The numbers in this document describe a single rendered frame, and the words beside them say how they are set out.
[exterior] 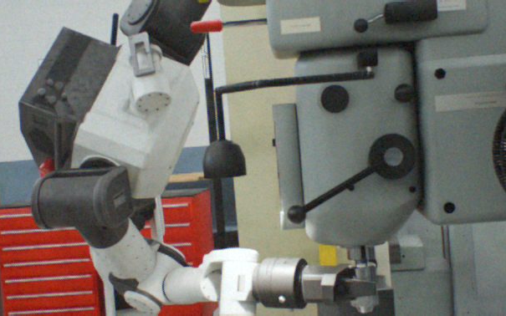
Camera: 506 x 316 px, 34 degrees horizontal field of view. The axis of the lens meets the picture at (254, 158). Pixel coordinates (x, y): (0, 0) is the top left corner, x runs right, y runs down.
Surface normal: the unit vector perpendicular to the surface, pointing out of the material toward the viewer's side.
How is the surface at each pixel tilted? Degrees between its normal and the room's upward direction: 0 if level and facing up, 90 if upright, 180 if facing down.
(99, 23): 90
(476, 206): 90
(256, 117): 90
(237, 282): 72
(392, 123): 90
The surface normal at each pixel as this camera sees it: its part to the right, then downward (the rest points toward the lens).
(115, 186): 0.96, -0.05
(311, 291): -0.40, 0.08
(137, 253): 0.88, 0.19
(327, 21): -0.04, 0.06
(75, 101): 0.20, -0.50
